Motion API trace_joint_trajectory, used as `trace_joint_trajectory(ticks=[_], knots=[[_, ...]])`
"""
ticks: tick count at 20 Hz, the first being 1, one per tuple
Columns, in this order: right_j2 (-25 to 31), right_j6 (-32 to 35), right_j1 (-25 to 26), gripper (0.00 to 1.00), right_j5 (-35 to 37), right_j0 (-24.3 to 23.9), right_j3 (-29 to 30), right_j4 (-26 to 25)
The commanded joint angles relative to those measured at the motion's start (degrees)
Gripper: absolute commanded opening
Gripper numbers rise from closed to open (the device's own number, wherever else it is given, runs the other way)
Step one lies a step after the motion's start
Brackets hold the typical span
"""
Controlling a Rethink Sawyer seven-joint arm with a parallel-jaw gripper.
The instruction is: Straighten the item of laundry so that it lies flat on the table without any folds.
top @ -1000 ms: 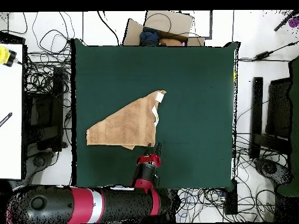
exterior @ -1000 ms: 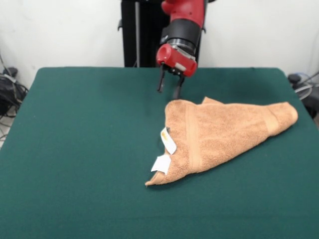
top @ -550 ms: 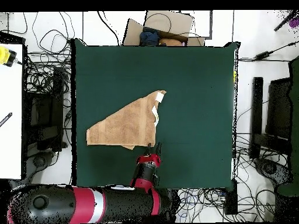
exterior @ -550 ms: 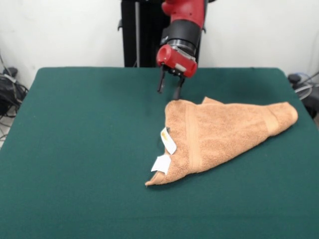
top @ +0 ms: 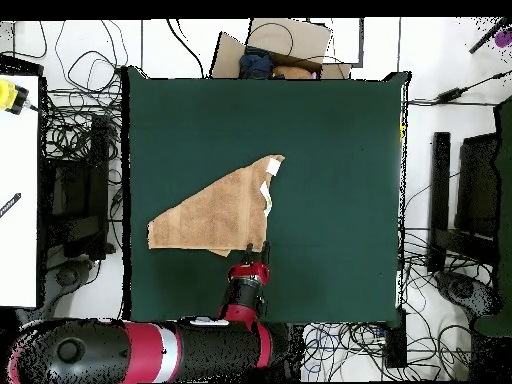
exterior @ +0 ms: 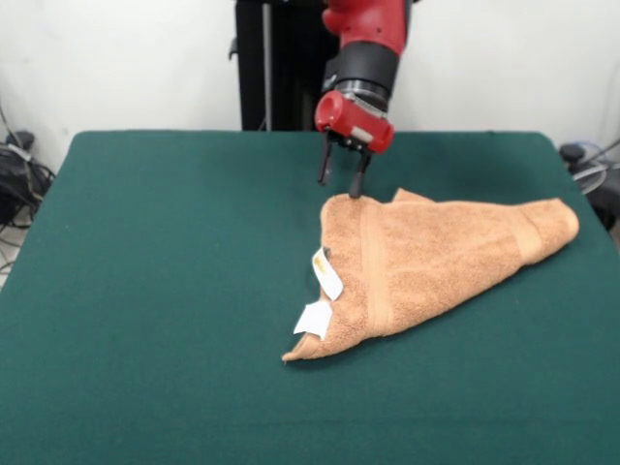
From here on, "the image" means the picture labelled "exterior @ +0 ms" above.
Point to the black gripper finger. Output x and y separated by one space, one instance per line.
359 176
324 162

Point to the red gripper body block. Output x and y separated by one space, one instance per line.
353 123

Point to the tan terry towel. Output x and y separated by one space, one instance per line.
436 261

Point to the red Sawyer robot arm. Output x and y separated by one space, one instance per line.
368 48

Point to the dark green table cloth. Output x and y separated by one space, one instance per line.
145 290

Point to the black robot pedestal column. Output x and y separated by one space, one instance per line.
276 72

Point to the black pedestal caster foot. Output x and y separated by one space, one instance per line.
572 153
20 139

